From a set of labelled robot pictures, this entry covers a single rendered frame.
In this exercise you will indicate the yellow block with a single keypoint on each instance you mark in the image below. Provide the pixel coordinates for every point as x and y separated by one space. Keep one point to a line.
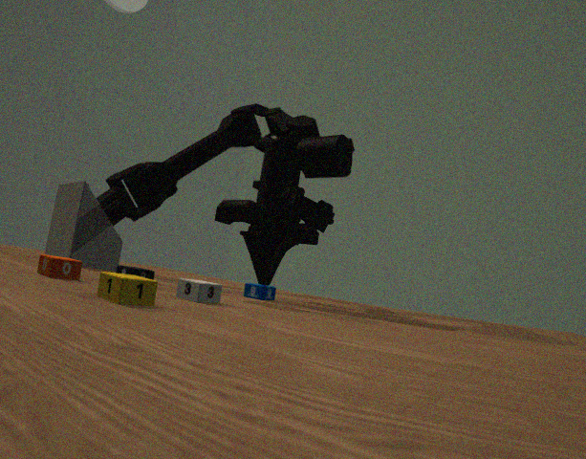
126 289

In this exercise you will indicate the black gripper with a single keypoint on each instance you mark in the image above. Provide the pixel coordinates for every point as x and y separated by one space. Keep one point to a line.
270 234

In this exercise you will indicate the blue block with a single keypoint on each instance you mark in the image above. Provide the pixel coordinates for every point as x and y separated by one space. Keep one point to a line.
259 291

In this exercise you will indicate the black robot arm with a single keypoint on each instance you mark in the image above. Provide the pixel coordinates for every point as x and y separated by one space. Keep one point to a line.
298 147

